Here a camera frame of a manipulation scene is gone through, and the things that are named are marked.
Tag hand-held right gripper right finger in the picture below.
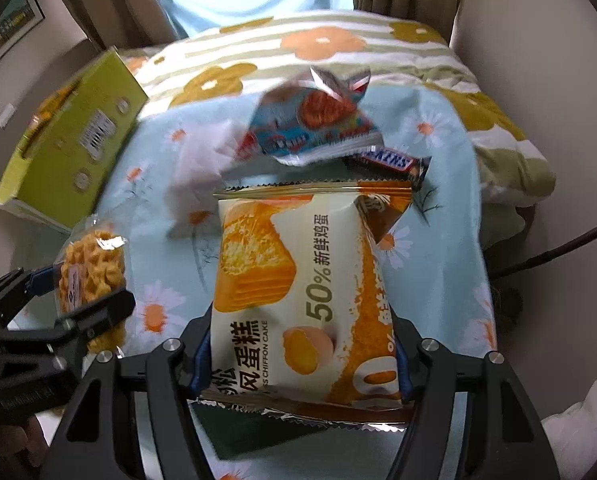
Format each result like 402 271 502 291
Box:
388 320 560 480

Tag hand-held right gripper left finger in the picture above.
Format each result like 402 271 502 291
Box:
38 305 215 480

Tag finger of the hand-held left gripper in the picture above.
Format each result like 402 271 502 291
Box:
0 287 138 362
0 266 55 332

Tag clear waffle packet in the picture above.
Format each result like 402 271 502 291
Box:
52 214 130 357

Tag orange white chiffon cake packet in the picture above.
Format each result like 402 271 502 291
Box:
194 182 413 433

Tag yellow-green cardboard box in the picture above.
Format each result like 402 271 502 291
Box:
0 47 149 234

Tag light blue daisy tablecloth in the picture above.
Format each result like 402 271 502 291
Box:
8 77 499 480

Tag pale translucent snack packet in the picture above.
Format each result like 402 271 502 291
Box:
165 119 260 242

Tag black metal clothes rack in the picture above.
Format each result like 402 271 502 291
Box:
491 219 597 278

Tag white hanging clothes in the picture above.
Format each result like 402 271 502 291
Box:
541 379 597 480

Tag brown chocolate bar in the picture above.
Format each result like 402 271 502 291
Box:
342 144 432 192

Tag framed picture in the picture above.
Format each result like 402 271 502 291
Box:
0 0 46 83

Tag blue cake snack packet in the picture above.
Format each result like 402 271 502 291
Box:
235 66 383 168

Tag floral striped blanket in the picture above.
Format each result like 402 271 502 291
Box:
116 9 559 208

